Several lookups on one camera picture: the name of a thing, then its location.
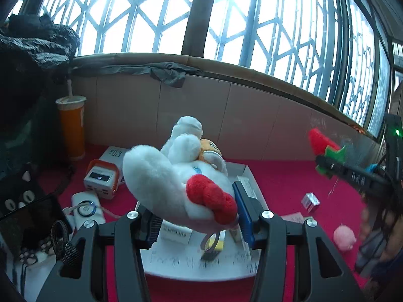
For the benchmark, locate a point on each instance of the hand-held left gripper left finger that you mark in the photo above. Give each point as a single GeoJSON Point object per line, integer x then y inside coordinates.
{"type": "Point", "coordinates": [143, 226]}

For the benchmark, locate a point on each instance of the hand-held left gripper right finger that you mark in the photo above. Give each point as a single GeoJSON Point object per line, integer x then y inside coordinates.
{"type": "Point", "coordinates": [244, 214]}

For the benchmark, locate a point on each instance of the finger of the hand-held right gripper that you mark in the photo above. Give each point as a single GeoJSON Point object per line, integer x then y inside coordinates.
{"type": "Point", "coordinates": [373, 167]}
{"type": "Point", "coordinates": [349, 174]}

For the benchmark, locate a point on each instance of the red and green plush toy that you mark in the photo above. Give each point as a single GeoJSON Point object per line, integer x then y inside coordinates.
{"type": "Point", "coordinates": [321, 141]}

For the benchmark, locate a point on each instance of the white plush toy red bow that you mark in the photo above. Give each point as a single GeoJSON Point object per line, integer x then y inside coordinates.
{"type": "Point", "coordinates": [163, 179]}

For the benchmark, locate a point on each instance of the white shallow cardboard box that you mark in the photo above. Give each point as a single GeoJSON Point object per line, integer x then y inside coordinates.
{"type": "Point", "coordinates": [189, 262]}

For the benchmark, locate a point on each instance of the person's right hand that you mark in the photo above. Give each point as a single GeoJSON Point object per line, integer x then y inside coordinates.
{"type": "Point", "coordinates": [388, 242]}

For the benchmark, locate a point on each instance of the tall white box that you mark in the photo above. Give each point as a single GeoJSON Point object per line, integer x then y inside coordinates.
{"type": "Point", "coordinates": [250, 188]}

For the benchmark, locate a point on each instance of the small white barcode box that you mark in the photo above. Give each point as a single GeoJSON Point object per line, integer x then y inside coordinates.
{"type": "Point", "coordinates": [174, 232]}

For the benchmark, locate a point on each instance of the orange object on sill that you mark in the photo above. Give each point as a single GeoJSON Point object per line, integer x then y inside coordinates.
{"type": "Point", "coordinates": [359, 128]}

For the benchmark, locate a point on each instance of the red table cloth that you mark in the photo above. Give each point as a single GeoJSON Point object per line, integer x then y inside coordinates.
{"type": "Point", "coordinates": [283, 179]}

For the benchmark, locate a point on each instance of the pink plush ball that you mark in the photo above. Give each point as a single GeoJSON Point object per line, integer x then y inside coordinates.
{"type": "Point", "coordinates": [344, 237]}

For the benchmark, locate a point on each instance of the orange and white charger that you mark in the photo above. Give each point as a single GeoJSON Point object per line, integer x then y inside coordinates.
{"type": "Point", "coordinates": [100, 177]}

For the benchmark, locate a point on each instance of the white power bank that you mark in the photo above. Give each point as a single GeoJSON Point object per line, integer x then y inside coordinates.
{"type": "Point", "coordinates": [78, 196]}

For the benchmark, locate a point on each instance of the black cat print bag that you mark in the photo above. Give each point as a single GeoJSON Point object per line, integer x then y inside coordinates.
{"type": "Point", "coordinates": [25, 214]}

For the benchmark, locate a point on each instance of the orange cup with straw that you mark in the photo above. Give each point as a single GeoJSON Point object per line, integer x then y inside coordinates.
{"type": "Point", "coordinates": [74, 129]}

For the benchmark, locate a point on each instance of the grey cloth on sill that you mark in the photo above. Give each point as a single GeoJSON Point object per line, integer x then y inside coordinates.
{"type": "Point", "coordinates": [167, 74]}

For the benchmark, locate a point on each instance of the window with metal grille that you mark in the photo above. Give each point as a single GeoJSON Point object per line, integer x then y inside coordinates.
{"type": "Point", "coordinates": [236, 12]}

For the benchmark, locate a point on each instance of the dark cloth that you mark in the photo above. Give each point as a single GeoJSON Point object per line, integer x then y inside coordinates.
{"type": "Point", "coordinates": [34, 44]}

